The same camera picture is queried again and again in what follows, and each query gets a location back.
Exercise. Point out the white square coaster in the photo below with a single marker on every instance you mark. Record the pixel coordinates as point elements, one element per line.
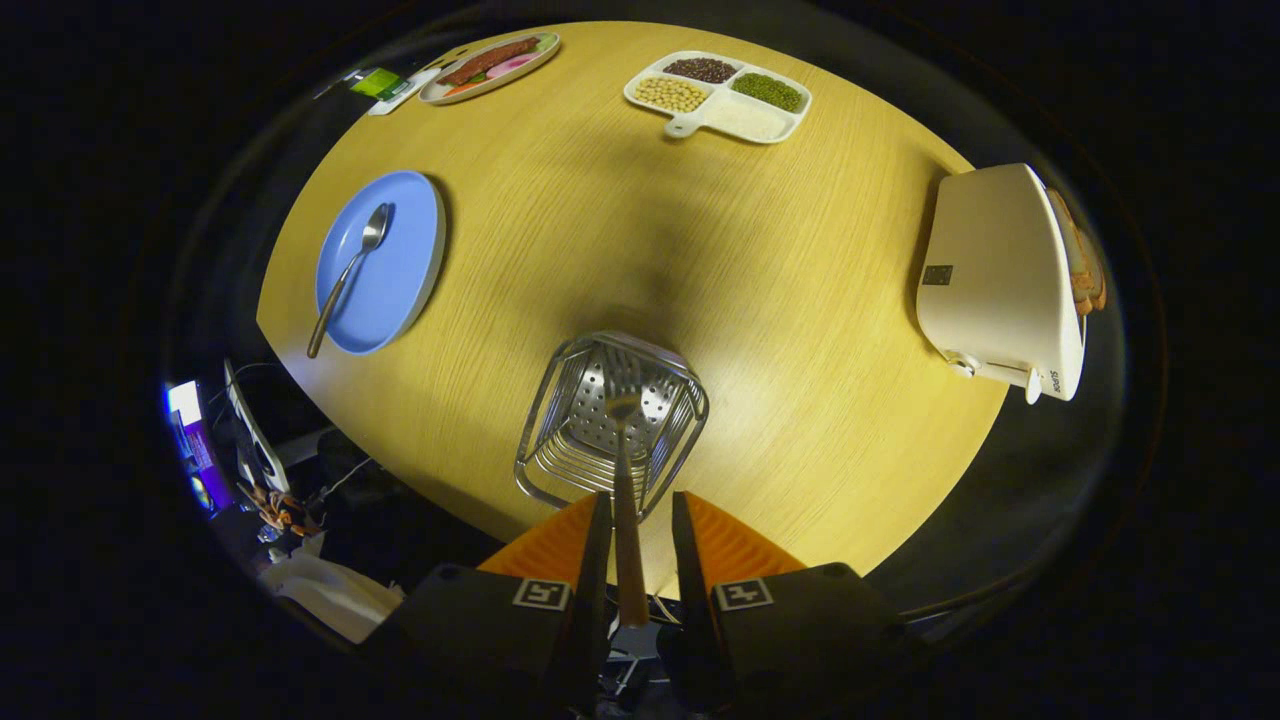
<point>402,104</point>

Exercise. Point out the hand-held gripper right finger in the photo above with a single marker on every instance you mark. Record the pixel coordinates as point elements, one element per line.
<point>690,580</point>

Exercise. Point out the white keyboard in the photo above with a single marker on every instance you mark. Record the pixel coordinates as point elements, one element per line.
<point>255,440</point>

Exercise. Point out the white toaster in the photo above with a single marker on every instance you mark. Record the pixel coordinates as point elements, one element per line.
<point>1000,270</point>

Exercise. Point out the green label plastic bottle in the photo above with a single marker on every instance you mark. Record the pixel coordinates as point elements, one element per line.
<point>378,83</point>

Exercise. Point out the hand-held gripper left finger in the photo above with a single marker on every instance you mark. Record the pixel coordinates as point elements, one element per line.
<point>597,570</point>

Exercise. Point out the orange carrot slice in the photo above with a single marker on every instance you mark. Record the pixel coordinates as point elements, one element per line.
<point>462,88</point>

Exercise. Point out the blue round plate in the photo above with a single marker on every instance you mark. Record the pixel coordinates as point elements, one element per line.
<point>400,260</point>

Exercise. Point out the heap of yellow beans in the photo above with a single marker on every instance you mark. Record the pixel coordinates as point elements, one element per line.
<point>672,95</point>

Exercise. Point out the oval white food plate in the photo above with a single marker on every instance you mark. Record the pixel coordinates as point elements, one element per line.
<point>436,93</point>

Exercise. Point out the heap of green beans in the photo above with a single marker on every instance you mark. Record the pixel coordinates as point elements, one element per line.
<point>768,92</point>

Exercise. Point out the brown bread slice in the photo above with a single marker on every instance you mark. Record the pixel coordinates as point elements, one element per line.
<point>1078,270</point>
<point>1098,280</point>

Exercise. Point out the brown meat steak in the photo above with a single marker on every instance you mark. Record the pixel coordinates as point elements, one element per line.
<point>490,60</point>

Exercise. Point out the heap of dark red beans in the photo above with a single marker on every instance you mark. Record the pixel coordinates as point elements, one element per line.
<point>700,70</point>

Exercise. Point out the pink ham slice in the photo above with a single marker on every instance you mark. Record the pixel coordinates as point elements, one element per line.
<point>515,67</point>

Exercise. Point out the computer monitor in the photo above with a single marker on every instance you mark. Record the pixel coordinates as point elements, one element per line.
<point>195,440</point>

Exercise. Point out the white divided dish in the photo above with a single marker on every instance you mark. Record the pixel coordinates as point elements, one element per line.
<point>683,125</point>

